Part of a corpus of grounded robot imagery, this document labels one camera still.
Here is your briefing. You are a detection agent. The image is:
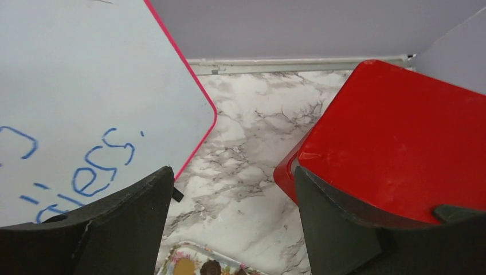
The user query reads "caramel round chocolate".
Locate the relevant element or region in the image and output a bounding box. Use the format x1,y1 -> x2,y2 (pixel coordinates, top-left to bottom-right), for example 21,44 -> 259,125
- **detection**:
173,258 -> 196,275

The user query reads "floral rectangular tray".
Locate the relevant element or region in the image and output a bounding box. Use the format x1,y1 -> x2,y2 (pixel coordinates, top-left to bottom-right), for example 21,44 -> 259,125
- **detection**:
157,241 -> 263,274

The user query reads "red box lid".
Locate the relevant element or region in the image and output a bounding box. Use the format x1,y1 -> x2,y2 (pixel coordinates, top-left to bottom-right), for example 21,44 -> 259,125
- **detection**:
273,60 -> 485,224

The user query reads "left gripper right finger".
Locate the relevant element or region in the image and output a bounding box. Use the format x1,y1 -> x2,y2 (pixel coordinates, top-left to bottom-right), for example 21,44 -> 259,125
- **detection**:
294,166 -> 485,274

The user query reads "white board pink frame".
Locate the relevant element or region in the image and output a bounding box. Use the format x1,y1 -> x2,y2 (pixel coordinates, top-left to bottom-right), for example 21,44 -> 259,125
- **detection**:
1,1 -> 216,226

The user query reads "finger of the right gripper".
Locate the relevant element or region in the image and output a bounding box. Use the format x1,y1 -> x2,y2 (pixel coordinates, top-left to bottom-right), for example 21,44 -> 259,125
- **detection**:
433,205 -> 485,224

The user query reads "dark round chocolate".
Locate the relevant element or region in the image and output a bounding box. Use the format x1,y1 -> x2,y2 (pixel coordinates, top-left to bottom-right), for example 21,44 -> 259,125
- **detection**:
199,260 -> 222,275

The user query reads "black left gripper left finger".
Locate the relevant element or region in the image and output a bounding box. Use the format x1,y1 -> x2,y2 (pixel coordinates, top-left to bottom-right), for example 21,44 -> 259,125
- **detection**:
1,167 -> 174,274

